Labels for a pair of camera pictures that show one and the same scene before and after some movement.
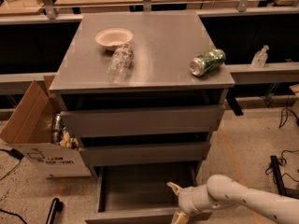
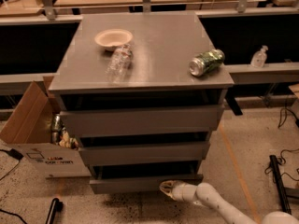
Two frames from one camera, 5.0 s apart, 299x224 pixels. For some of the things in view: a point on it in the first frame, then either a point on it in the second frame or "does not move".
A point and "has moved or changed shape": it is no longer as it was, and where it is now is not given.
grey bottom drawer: [138, 193] has moved or changed shape
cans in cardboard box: [60, 133] does not move
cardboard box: [29, 133] does not move
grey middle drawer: [145, 153] does not move
